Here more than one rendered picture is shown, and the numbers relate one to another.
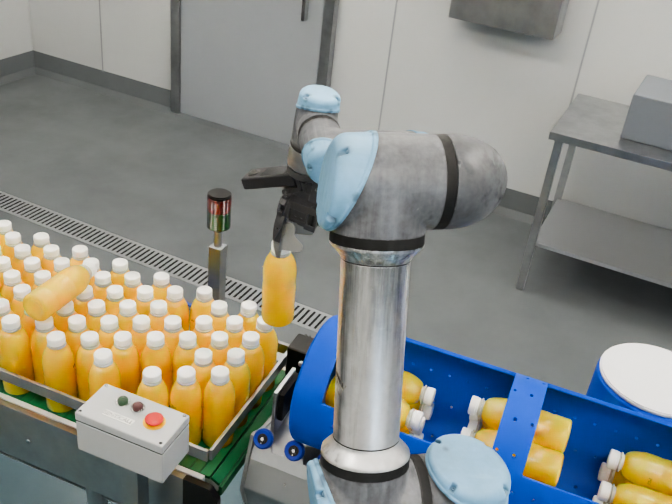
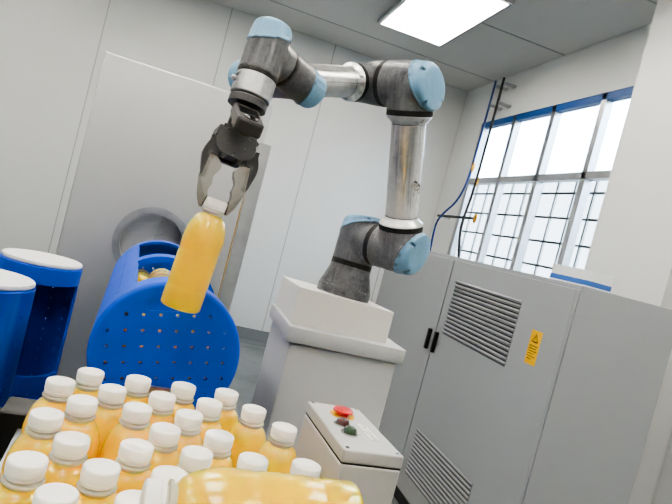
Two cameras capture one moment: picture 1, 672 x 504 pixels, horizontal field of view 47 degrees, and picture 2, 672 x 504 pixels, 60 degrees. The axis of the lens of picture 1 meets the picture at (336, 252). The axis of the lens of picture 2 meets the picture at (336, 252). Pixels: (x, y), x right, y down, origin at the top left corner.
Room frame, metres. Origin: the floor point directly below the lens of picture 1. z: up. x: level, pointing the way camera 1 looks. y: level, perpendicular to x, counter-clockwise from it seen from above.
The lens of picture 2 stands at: (1.79, 1.04, 1.40)
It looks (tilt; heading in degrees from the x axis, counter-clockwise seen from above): 2 degrees down; 232
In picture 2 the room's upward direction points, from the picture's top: 15 degrees clockwise
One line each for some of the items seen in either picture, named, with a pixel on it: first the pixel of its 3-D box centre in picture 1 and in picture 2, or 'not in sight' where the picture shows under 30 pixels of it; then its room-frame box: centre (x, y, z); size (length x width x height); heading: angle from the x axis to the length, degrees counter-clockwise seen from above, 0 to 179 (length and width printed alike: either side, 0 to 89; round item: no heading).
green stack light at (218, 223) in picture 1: (218, 218); not in sight; (1.81, 0.32, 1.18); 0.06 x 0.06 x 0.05
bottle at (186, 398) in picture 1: (186, 409); (238, 472); (1.28, 0.29, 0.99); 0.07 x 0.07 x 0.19
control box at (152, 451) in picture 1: (133, 431); (344, 454); (1.14, 0.36, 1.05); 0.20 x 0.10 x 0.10; 71
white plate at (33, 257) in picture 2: not in sight; (43, 258); (1.30, -1.31, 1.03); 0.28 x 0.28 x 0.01
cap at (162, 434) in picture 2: (172, 322); (164, 433); (1.46, 0.36, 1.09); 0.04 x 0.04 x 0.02
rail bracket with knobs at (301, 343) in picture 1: (302, 360); (23, 436); (1.55, 0.05, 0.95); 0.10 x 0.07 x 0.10; 161
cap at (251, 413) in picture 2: (186, 374); (253, 412); (1.28, 0.29, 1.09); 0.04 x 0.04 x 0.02
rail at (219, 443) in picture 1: (254, 398); not in sight; (1.37, 0.15, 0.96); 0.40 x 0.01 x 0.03; 161
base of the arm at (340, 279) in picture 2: not in sight; (347, 278); (0.75, -0.21, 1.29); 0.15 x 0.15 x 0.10
